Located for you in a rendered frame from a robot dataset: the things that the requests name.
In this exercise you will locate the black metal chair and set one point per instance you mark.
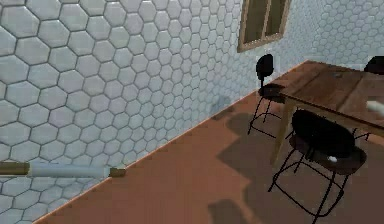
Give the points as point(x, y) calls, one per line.
point(321, 140)
point(265, 90)
point(375, 65)

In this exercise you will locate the wooden framed window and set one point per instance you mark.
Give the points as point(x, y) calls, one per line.
point(263, 23)

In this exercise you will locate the brown wooden table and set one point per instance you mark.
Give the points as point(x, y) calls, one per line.
point(330, 88)

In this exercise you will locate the white cylinder with brass ends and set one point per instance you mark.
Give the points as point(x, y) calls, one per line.
point(63, 170)

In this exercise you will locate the small white object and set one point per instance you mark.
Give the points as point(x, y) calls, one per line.
point(332, 159)

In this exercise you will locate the white object on table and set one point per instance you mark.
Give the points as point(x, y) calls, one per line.
point(376, 107)

